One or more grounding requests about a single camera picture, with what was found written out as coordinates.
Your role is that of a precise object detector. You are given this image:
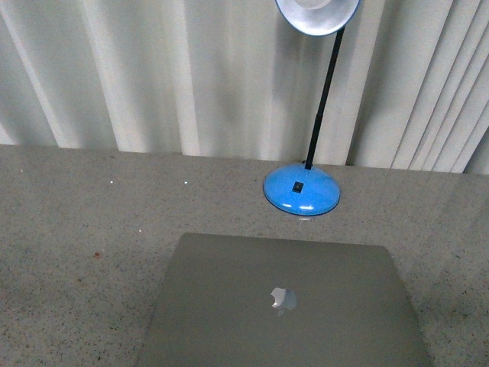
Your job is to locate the silver laptop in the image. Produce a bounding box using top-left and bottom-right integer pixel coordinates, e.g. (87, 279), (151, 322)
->
(138, 233), (432, 366)

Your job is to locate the blue desk lamp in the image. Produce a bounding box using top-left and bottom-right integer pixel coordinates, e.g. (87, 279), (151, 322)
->
(263, 0), (361, 216)

